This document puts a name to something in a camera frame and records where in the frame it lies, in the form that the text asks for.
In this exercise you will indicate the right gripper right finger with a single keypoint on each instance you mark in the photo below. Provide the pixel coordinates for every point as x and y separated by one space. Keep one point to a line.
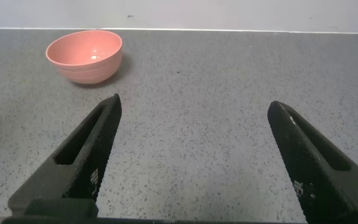
315 174

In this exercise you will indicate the pink bowl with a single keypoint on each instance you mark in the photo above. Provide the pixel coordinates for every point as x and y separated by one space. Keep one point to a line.
85 71

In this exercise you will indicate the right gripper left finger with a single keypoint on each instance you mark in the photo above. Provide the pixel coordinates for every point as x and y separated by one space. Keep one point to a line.
85 155

